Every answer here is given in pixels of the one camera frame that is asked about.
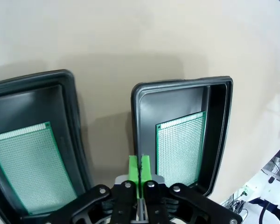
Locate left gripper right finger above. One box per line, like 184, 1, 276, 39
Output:
140, 154, 243, 224

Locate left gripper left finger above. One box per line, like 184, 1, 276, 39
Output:
46, 155, 140, 224

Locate green perforated circuit board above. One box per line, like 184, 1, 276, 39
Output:
155, 111, 207, 187
0, 121, 79, 215

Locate black plastic ESD tray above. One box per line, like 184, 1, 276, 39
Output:
0, 69, 95, 224
131, 76, 234, 196

